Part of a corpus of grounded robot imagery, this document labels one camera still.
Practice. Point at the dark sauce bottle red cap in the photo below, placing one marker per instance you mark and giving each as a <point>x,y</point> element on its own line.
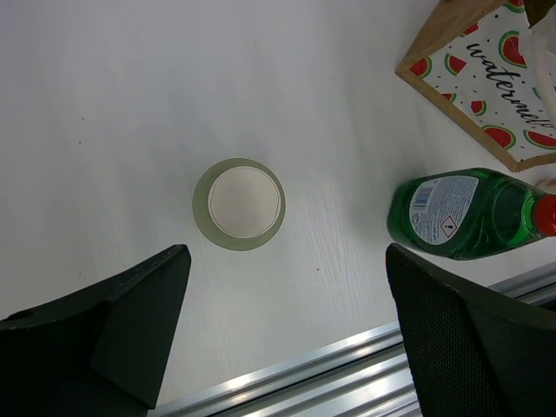
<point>469,214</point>

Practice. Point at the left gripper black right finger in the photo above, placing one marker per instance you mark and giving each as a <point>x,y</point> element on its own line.
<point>471,350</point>

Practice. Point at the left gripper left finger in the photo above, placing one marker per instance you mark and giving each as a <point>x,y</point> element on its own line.
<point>100,351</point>

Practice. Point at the white jar with lid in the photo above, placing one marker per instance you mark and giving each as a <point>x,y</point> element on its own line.
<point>239,204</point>

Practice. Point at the burlap canvas bag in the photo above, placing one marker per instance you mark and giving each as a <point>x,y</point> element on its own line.
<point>486,65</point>

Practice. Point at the aluminium rail frame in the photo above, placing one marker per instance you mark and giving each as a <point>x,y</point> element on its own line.
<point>364,375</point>

